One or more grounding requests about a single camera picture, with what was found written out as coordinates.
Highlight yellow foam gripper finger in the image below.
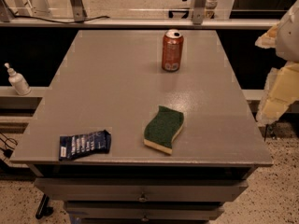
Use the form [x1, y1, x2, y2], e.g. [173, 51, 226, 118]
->
[256, 62, 299, 126]
[255, 24, 278, 49]

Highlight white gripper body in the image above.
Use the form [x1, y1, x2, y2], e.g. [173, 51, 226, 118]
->
[276, 0, 299, 62]

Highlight blue rxbar wrapper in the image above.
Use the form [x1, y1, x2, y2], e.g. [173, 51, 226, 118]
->
[59, 130, 111, 161]

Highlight orange soda can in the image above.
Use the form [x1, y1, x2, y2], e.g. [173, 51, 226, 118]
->
[162, 29, 184, 72]

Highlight green yellow sponge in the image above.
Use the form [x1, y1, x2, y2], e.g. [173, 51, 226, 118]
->
[144, 106, 184, 155]

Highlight grey drawer cabinet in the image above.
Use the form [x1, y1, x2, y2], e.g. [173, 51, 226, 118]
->
[12, 30, 272, 224]

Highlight white pump bottle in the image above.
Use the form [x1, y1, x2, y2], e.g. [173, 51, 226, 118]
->
[5, 63, 31, 96]

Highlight black cable on shelf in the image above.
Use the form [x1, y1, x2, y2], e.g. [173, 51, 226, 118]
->
[12, 14, 111, 24]

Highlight grey metal shelf rail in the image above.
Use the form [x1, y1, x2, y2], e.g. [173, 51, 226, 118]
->
[0, 18, 279, 30]

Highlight black cables at left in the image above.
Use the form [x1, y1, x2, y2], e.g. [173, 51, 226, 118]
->
[0, 131, 19, 160]

